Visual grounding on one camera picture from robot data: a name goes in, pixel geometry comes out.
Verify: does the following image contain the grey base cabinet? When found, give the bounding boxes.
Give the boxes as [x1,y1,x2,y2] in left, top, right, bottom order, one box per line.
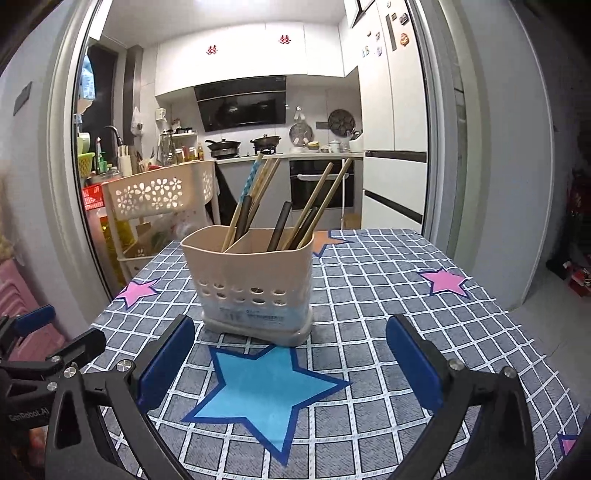
[215,159,291,227]

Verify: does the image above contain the group of fridge magnets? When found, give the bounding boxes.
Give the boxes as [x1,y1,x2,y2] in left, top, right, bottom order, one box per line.
[360,11,411,58]

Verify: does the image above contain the black built-in oven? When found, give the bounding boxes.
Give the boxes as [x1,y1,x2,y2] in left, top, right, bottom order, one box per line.
[289,159,356,208]

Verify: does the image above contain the black-handled steel spoon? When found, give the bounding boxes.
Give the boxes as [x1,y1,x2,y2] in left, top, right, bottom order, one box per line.
[268,202,294,252]
[288,207,320,250]
[231,196,252,245]

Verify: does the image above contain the pink ribbed storage box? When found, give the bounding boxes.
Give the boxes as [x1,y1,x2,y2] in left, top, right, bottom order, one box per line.
[0,258,65,361]

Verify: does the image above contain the dark round steamer tray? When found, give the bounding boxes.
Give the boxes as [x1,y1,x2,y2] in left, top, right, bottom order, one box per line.
[328,108,356,134]

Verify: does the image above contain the grey checkered star tablecloth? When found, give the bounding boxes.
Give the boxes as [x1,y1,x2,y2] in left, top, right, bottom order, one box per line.
[69,228,591,480]

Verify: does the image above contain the black range hood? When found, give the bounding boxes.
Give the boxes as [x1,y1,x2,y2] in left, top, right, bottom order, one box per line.
[194,75,288,132]

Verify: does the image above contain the cream tiered storage cart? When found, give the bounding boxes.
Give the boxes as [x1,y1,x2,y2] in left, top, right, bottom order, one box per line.
[100,161,218,284]

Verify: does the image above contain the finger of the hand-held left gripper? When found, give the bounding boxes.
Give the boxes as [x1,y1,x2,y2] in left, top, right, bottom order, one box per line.
[0,328,108,385]
[0,304,57,343]

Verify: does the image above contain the white upper kitchen cabinets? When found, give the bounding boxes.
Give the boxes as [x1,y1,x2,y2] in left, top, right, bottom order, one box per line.
[154,21,347,97]

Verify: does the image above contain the black wok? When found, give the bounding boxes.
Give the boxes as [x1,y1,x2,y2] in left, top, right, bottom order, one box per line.
[205,138,242,155]

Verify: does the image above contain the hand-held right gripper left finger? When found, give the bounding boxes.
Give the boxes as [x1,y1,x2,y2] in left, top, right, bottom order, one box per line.
[44,315,197,480]

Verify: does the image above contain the green plastic basket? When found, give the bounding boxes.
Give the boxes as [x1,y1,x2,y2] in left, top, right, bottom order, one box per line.
[76,152,98,178]

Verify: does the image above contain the yellow oil bottle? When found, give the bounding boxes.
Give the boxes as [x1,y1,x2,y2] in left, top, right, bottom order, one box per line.
[95,210,134,259]

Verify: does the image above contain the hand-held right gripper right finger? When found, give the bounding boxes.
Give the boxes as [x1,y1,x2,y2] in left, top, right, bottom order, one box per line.
[386,315,539,480]

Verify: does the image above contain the white countertop spice shelf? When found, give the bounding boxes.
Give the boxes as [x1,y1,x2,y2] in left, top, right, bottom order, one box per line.
[157,129,199,164]

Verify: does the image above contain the grey sliding door frame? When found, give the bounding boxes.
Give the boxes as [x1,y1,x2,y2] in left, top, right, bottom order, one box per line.
[46,0,467,296]

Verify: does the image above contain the white refrigerator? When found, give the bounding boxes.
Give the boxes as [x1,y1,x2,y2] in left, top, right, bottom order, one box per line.
[358,0,428,232]

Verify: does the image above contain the blue-patterned wooden chopstick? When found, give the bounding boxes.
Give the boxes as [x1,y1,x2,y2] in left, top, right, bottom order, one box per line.
[222,154,264,252]

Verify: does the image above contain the grey wall switch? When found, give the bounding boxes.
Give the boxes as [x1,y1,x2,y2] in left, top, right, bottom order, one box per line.
[13,82,34,116]

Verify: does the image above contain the dark jacket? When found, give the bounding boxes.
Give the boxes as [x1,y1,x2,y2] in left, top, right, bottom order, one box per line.
[213,161,234,222]

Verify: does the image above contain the red box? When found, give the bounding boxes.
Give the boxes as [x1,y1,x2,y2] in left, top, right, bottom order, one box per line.
[82,184,109,210]

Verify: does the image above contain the red festive decorations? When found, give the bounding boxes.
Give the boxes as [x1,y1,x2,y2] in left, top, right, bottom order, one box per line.
[547,168,591,296]

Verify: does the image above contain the beige plastic utensil holder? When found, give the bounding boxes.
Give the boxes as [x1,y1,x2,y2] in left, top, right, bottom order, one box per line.
[180,225,315,347]

